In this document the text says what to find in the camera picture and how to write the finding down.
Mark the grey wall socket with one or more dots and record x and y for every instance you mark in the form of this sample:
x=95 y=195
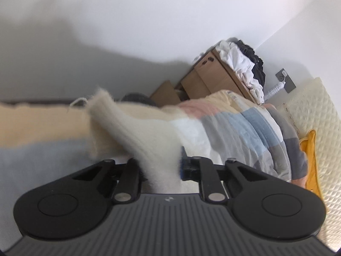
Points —
x=289 y=81

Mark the clear plastic bottle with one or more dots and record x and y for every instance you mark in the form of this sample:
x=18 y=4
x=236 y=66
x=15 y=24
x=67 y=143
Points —
x=275 y=89

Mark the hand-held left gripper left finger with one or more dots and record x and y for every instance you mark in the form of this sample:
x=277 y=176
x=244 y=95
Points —
x=132 y=176

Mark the yellow pillow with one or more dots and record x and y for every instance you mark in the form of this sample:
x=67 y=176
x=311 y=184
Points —
x=311 y=162

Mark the wooden nightstand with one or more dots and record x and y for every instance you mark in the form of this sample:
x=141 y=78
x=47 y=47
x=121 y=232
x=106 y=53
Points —
x=213 y=77

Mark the patchwork quilt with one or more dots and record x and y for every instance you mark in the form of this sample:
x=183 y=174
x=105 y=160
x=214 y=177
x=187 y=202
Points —
x=239 y=130

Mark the dark grey round object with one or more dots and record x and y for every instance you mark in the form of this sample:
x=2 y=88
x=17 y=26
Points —
x=137 y=98

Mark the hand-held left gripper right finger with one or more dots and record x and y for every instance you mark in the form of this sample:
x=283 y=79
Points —
x=182 y=165

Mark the cardboard box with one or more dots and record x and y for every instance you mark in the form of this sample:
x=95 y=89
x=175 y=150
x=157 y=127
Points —
x=165 y=94

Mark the white clothes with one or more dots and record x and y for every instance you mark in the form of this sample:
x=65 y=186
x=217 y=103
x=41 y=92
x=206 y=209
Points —
x=237 y=58

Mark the cream quilted headboard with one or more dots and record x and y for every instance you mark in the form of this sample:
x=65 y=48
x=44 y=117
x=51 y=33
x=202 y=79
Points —
x=327 y=117

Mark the black clothes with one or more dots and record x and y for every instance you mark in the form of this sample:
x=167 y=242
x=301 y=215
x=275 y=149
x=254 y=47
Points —
x=255 y=61

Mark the cream fluffy sweater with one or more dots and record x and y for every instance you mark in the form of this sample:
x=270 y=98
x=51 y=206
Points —
x=143 y=138

